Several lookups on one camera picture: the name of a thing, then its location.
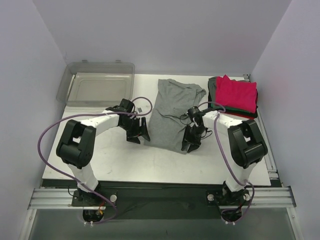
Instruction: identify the grey t-shirt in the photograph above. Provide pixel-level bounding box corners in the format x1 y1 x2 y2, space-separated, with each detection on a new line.
207 76 217 102
144 79 206 154

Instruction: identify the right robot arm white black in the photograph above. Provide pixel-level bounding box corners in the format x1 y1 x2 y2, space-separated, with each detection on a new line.
181 106 268 204

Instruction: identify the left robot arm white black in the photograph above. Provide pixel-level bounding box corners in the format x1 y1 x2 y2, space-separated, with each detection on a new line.
56 109 151 206

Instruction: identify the folded grey t-shirt in stack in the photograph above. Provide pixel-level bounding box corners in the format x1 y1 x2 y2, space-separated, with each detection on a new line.
207 76 217 102

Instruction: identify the folded magenta t-shirt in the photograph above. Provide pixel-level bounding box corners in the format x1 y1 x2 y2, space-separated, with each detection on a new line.
215 75 258 113

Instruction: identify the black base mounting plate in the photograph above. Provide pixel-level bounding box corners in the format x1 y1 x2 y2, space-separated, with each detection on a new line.
71 182 255 224

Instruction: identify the clear plastic bin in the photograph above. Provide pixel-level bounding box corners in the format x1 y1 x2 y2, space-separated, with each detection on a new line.
56 60 135 107

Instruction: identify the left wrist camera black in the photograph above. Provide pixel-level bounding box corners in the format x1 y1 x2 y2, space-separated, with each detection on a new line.
105 98 135 114

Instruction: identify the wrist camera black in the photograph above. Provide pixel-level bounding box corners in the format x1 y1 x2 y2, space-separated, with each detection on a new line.
105 98 135 114
187 106 201 121

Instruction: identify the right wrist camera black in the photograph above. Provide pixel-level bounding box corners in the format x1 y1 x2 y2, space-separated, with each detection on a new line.
187 106 201 121

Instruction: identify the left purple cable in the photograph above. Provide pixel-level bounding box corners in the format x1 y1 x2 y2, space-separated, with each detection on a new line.
36 96 154 223

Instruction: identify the purple cable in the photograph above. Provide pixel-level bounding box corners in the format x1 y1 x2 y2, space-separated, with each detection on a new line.
36 96 154 223
197 101 255 222

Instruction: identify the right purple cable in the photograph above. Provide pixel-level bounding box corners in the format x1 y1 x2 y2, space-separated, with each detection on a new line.
197 101 255 222

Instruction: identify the aluminium frame rail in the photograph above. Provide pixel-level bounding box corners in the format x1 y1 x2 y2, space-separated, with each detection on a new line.
28 188 83 210

